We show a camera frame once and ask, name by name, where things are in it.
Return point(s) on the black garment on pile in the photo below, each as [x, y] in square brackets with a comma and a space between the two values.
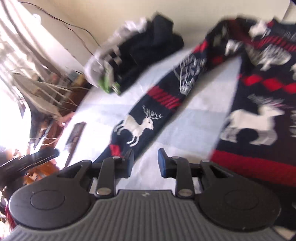
[142, 50]

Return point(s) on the smartphone in clear case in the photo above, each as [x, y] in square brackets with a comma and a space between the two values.
[75, 134]

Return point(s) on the green white striped knit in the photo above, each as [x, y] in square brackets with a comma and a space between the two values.
[108, 84]

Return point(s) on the white grey garment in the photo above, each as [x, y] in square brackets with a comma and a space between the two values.
[94, 69]

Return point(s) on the navy red reindeer sweater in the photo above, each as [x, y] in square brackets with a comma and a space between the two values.
[258, 137]

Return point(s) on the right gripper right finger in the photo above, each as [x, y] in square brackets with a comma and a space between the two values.
[225, 198]

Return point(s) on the blue white striped bedsheet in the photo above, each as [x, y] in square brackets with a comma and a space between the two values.
[193, 131]

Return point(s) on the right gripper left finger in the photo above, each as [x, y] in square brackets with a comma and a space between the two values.
[63, 198]

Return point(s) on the white drying rack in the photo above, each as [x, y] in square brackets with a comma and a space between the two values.
[45, 97]

